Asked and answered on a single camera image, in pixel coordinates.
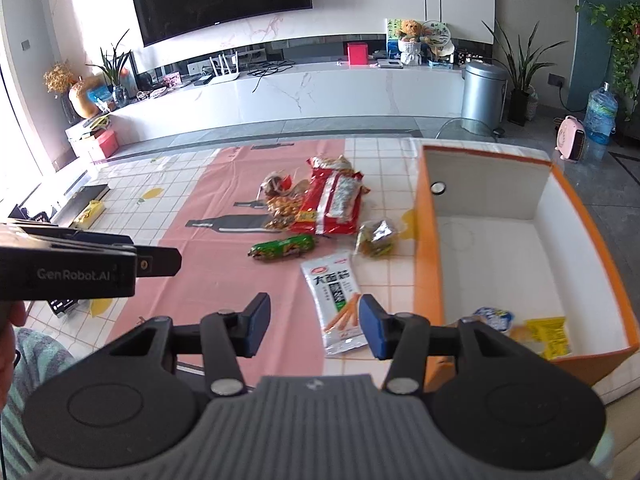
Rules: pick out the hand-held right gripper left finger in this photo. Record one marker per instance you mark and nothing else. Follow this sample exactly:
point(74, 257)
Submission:
point(259, 322)

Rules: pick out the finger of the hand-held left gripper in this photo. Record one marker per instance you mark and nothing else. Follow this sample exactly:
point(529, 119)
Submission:
point(157, 261)

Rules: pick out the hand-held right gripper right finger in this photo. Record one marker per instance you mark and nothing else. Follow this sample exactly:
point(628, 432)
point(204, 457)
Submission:
point(372, 327)

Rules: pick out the clear packet of yellow snacks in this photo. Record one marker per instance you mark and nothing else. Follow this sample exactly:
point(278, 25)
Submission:
point(282, 210)

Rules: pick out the orange storage box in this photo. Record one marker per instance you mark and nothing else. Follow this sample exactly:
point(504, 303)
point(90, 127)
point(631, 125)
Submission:
point(500, 260)

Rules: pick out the person's left hand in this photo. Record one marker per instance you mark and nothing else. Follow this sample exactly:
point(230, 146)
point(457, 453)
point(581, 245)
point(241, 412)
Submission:
point(9, 325)

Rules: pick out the pink checked tablecloth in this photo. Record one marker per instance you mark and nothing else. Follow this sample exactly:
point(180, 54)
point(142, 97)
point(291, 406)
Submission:
point(200, 260)

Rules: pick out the flat yellow packet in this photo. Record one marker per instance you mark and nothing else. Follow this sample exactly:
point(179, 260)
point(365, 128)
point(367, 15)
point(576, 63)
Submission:
point(90, 212)

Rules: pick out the green snack packet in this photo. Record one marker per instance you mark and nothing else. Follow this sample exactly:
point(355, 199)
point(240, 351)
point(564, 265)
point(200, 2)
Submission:
point(282, 248)

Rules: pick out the small clear green packet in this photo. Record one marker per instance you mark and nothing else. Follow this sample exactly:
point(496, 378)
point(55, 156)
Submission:
point(377, 240)

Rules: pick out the striped teal clothing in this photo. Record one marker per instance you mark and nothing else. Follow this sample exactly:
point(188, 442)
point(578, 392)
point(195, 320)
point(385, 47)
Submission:
point(45, 360)

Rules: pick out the blue and white packet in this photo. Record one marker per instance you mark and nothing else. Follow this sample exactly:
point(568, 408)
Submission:
point(492, 317)

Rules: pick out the pink box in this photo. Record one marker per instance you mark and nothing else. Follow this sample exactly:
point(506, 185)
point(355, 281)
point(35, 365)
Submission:
point(102, 144)

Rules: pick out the large red snack packet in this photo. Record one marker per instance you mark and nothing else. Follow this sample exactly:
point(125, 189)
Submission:
point(330, 200)

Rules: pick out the dark brown snack packet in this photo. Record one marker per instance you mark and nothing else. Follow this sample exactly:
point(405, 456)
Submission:
point(274, 185)

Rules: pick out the orange vase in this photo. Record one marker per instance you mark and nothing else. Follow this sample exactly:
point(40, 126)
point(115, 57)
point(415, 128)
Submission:
point(82, 100)

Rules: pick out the dried yellow flowers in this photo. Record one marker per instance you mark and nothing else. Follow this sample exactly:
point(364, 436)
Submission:
point(59, 77)

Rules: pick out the white router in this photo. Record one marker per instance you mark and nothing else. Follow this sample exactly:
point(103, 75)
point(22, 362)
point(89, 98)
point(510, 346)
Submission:
point(222, 77)

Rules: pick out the potted orchid plant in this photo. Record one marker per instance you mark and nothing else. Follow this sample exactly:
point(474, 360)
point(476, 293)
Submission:
point(112, 67)

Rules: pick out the white marble television console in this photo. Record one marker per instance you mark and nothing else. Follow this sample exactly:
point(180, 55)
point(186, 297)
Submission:
point(300, 100)

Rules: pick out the round glass table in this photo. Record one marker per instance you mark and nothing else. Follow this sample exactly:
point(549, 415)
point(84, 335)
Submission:
point(470, 127)

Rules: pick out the silver trash bin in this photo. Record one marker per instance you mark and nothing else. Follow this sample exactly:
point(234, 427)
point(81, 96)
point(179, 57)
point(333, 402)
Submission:
point(482, 100)

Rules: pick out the tall potted plant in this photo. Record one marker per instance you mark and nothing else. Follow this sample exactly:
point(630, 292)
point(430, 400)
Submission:
point(522, 105)

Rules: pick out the red box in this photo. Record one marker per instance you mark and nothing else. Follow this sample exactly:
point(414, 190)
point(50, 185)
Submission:
point(357, 54)

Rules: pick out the pink heater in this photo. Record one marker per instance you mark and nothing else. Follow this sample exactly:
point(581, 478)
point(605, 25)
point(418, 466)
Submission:
point(570, 137)

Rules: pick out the green and white picture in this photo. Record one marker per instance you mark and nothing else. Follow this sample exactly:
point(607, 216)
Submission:
point(392, 35)

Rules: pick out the round decorated fan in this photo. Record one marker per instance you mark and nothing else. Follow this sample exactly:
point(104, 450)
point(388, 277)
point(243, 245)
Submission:
point(437, 35)

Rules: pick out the teddy bear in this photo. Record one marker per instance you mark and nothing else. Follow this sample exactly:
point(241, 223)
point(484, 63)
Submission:
point(411, 30)

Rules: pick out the blue water bottle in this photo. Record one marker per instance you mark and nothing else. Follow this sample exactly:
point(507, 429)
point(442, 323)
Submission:
point(600, 115)

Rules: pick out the bushy pothos plant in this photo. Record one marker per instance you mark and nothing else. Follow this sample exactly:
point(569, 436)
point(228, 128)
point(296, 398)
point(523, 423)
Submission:
point(625, 35)

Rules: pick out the wall outlet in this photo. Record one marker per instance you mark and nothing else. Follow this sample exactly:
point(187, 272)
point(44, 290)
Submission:
point(556, 80)

